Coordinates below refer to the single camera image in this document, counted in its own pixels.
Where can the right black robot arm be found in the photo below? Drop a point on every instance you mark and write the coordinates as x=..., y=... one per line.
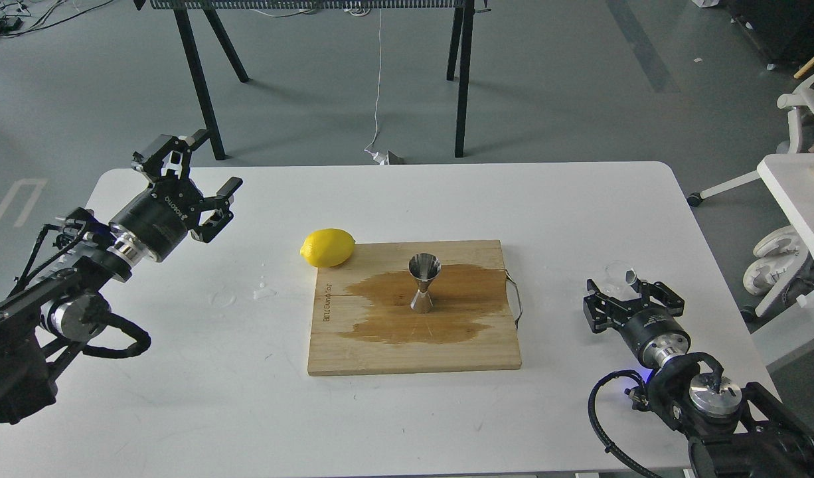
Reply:
x=732, y=431

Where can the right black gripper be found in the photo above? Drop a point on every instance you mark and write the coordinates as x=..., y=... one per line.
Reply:
x=652, y=335

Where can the steel jigger measuring cup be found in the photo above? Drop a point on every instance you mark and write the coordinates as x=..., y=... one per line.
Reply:
x=424, y=268

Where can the white power adapter on floor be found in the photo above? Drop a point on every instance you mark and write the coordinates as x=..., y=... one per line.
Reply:
x=385, y=157

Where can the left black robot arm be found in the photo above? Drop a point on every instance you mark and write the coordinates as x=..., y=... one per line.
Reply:
x=56, y=312

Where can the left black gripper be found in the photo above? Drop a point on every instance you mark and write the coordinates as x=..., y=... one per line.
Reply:
x=161, y=216

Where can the white side table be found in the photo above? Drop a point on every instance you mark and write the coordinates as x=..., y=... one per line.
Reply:
x=786, y=337

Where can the black metal frame table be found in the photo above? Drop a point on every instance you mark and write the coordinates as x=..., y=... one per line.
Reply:
x=318, y=54

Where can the yellow lemon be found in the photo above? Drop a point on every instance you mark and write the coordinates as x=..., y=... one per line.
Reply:
x=327, y=248

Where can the clear plastic cup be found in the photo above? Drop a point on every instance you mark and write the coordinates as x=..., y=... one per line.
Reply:
x=619, y=279

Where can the wooden cutting board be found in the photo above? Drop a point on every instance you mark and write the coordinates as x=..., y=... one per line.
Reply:
x=362, y=322

